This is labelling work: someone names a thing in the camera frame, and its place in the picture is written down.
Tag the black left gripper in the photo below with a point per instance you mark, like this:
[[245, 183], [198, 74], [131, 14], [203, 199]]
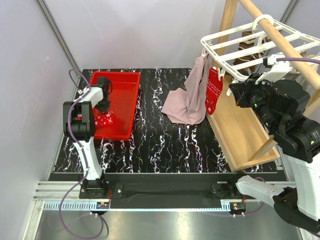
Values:
[[104, 109]]

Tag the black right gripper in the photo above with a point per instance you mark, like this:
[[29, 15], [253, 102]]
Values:
[[240, 89]]

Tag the red snowflake sock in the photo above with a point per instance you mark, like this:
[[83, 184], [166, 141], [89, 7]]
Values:
[[102, 120], [213, 90]]

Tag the white clip hanger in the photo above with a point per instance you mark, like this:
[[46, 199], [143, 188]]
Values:
[[259, 46]]

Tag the mauve sock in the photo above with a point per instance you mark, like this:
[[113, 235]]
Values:
[[187, 106]]

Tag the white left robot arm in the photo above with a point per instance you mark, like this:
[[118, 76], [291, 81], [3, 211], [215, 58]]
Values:
[[79, 125]]

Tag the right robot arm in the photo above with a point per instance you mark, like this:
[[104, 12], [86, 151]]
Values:
[[280, 107]]

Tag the red plastic bin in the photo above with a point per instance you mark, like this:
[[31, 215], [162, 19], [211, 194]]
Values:
[[123, 95]]

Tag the wooden hanging rod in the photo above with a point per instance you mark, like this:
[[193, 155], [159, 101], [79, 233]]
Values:
[[285, 47]]

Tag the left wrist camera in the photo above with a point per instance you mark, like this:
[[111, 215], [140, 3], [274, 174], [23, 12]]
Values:
[[104, 84]]

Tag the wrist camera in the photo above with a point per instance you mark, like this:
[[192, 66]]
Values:
[[278, 69], [104, 84]]

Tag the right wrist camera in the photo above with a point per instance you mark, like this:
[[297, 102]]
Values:
[[278, 69]]

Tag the wooden rack frame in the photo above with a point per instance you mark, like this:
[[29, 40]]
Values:
[[242, 138]]

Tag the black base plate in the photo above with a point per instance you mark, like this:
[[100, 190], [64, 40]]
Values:
[[141, 197]]

